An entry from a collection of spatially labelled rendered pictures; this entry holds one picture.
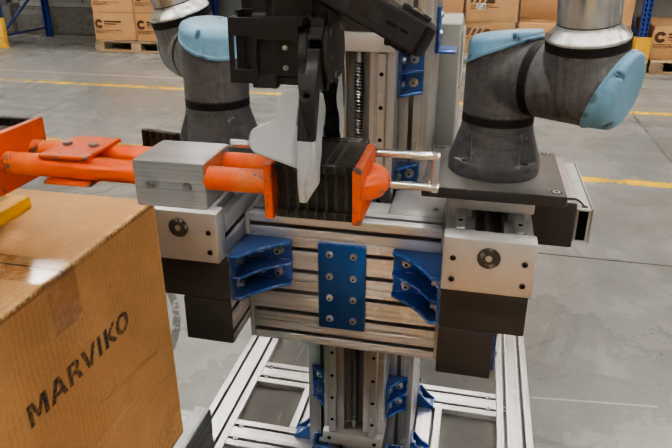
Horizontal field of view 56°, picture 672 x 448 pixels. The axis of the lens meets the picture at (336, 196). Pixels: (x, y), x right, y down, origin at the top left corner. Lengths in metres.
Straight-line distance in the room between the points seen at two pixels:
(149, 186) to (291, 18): 0.20
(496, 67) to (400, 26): 0.52
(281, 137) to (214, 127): 0.62
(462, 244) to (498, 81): 0.26
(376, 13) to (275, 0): 0.09
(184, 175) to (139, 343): 0.38
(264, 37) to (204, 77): 0.60
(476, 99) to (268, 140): 0.57
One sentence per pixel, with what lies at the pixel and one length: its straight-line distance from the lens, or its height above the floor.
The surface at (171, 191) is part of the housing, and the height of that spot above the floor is 1.19.
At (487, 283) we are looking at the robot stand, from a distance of 0.98.
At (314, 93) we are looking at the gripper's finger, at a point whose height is 1.29.
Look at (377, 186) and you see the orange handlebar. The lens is 0.53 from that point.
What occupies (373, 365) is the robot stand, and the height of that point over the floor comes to 0.56.
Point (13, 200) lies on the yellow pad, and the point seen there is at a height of 1.09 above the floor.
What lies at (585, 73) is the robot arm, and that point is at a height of 1.23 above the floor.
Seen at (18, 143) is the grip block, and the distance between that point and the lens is 0.70.
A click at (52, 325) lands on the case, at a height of 1.03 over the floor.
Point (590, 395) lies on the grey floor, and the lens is 2.34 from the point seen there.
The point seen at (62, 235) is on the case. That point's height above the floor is 1.07.
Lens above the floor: 1.40
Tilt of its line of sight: 22 degrees down
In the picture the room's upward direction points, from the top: straight up
